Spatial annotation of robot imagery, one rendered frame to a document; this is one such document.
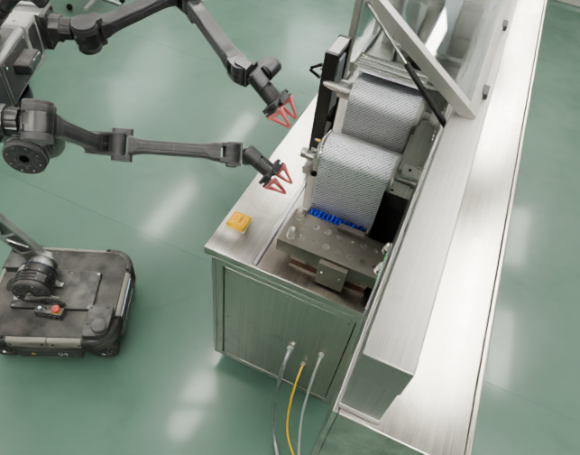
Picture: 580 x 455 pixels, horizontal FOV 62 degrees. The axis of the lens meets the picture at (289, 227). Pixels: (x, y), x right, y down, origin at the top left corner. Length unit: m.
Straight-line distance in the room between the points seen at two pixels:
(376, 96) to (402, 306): 1.05
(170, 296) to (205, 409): 0.66
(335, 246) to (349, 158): 0.31
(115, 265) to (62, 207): 0.80
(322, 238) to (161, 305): 1.28
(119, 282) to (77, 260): 0.26
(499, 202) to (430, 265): 0.56
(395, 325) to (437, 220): 0.25
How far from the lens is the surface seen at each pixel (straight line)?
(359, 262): 1.64
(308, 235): 1.67
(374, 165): 1.58
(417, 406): 0.98
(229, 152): 1.70
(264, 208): 1.92
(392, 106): 1.72
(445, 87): 1.21
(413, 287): 0.83
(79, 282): 2.56
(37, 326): 2.51
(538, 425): 2.85
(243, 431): 2.41
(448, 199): 1.00
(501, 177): 1.48
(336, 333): 1.85
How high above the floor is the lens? 2.30
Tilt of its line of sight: 49 degrees down
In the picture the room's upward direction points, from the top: 9 degrees clockwise
